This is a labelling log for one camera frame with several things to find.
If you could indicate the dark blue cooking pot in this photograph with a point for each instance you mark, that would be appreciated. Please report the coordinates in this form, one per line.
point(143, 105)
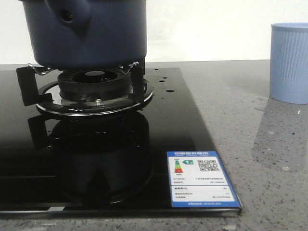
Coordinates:
point(85, 34)

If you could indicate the blue energy rating label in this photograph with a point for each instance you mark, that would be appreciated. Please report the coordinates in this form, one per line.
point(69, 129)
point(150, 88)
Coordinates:
point(198, 179)

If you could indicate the black glass gas stove top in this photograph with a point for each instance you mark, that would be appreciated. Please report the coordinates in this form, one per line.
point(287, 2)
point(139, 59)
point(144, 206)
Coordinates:
point(99, 166)

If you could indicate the black metal pot support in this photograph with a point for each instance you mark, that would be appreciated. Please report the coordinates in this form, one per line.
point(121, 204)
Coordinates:
point(48, 100)

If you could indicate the light blue ribbed cup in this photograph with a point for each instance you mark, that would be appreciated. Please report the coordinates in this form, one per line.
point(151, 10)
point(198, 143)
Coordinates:
point(289, 62)

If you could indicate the black gas burner head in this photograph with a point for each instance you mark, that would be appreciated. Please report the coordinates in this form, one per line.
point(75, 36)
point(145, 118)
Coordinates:
point(87, 86)

